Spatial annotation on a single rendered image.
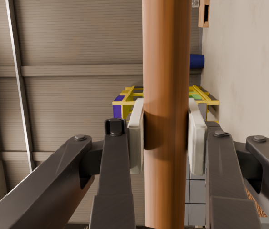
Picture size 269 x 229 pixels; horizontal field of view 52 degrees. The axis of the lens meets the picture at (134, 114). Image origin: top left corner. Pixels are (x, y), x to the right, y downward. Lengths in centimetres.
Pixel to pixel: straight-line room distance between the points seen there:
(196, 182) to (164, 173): 435
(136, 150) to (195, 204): 459
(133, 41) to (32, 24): 288
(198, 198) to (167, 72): 454
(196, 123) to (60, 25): 821
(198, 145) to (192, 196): 451
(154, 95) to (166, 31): 4
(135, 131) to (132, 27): 777
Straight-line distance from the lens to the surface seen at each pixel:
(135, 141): 15
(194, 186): 458
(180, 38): 17
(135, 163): 16
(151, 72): 17
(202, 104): 556
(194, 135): 15
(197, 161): 16
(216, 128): 17
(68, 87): 843
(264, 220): 138
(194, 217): 489
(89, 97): 831
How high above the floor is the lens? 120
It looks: 5 degrees up
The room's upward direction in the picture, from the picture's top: 90 degrees counter-clockwise
